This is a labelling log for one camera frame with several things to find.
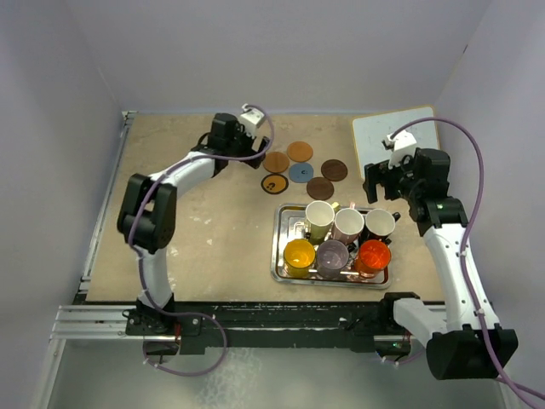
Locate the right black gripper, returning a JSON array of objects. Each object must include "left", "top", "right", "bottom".
[{"left": 364, "top": 150, "right": 422, "bottom": 204}]

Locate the black mug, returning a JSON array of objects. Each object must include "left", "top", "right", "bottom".
[{"left": 362, "top": 209, "right": 401, "bottom": 240}]

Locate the dark brown coaster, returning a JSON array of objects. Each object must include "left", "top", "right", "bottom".
[
  {"left": 306, "top": 177, "right": 335, "bottom": 200},
  {"left": 320, "top": 159, "right": 348, "bottom": 181}
]

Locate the light brown wooden coaster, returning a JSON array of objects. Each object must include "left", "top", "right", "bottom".
[{"left": 263, "top": 152, "right": 290, "bottom": 173}]

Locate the yellow black-rimmed coaster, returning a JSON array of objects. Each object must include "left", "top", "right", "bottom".
[{"left": 261, "top": 173, "right": 289, "bottom": 195}]

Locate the yellow-green mug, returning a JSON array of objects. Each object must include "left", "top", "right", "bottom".
[{"left": 305, "top": 200, "right": 340, "bottom": 245}]

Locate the orange-brown wooden coaster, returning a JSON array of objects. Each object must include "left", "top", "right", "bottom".
[{"left": 286, "top": 141, "right": 313, "bottom": 163}]

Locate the blue coaster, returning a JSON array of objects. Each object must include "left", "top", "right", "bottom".
[{"left": 289, "top": 163, "right": 314, "bottom": 183}]

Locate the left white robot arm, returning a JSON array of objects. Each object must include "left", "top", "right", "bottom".
[{"left": 117, "top": 104, "right": 274, "bottom": 334}]

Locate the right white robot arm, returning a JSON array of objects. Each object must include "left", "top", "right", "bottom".
[{"left": 363, "top": 148, "right": 519, "bottom": 380}]

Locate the orange translucent cup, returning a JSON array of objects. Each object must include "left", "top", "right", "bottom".
[{"left": 353, "top": 239, "right": 392, "bottom": 278}]

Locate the purple translucent cup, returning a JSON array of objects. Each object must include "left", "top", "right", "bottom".
[{"left": 316, "top": 239, "right": 349, "bottom": 279}]

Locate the yellow translucent cup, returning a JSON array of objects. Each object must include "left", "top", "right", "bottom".
[{"left": 283, "top": 239, "right": 316, "bottom": 279}]

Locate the pink mug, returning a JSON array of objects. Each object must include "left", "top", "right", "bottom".
[{"left": 330, "top": 204, "right": 365, "bottom": 245}]

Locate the white whiteboard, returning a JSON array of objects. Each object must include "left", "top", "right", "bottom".
[{"left": 352, "top": 106, "right": 439, "bottom": 179}]

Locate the silver metal tray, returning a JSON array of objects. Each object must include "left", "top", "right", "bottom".
[{"left": 270, "top": 204, "right": 392, "bottom": 290}]

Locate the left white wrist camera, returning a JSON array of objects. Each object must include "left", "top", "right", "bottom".
[{"left": 238, "top": 104, "right": 266, "bottom": 134}]

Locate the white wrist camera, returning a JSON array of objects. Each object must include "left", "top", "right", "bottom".
[
  {"left": 382, "top": 130, "right": 416, "bottom": 169},
  {"left": 238, "top": 104, "right": 266, "bottom": 134}
]

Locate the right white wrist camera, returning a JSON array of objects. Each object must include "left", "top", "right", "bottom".
[{"left": 382, "top": 130, "right": 416, "bottom": 169}]

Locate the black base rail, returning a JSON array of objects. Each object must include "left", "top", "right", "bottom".
[{"left": 82, "top": 294, "right": 416, "bottom": 357}]

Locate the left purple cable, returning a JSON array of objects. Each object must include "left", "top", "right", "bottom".
[{"left": 126, "top": 103, "right": 276, "bottom": 377}]

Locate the purple cable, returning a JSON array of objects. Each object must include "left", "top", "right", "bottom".
[
  {"left": 381, "top": 118, "right": 545, "bottom": 408},
  {"left": 126, "top": 103, "right": 276, "bottom": 377}
]

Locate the aluminium frame rail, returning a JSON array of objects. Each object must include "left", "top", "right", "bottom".
[{"left": 50, "top": 111, "right": 137, "bottom": 340}]

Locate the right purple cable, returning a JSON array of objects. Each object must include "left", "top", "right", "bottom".
[{"left": 381, "top": 118, "right": 545, "bottom": 408}]

